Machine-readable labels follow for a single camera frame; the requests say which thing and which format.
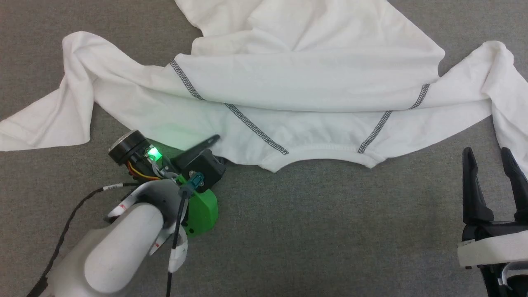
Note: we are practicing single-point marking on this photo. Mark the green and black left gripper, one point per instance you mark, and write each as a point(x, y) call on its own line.
point(202, 212)

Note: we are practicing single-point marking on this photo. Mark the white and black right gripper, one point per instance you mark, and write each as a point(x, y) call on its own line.
point(491, 249)

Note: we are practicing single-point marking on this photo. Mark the white long-sleeve shirt grey stitching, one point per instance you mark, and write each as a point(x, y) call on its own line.
point(309, 74)

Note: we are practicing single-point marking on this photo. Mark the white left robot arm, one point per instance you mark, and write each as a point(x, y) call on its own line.
point(119, 247)

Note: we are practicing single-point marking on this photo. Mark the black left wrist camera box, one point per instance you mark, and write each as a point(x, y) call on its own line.
point(208, 165)

